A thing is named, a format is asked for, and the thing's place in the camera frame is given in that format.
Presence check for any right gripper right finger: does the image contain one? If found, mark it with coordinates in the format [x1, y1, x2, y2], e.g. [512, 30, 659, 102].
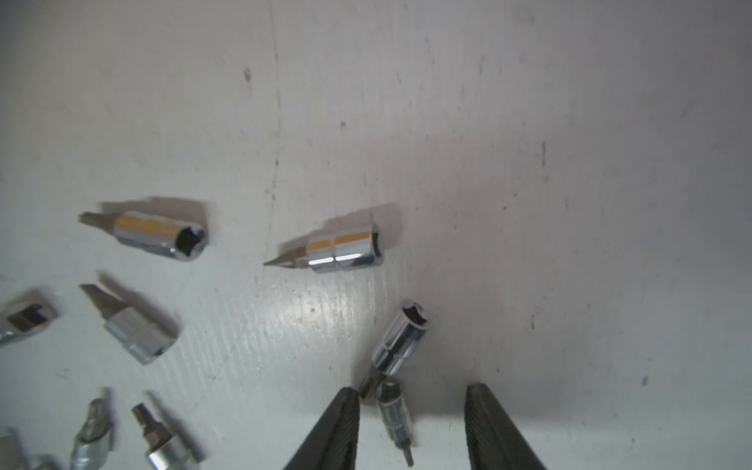
[464, 383, 546, 470]

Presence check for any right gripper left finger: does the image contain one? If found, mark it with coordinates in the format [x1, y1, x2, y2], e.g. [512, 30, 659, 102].
[284, 387, 360, 470]

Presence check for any silver bit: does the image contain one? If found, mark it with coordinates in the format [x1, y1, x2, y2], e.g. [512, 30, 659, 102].
[70, 398, 113, 470]
[375, 377, 414, 468]
[131, 403, 201, 470]
[264, 223, 384, 274]
[78, 211, 209, 262]
[358, 299, 428, 401]
[80, 284, 177, 365]

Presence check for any silver bit pair right piece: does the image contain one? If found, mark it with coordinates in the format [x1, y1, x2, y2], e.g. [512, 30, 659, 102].
[1, 301, 59, 347]

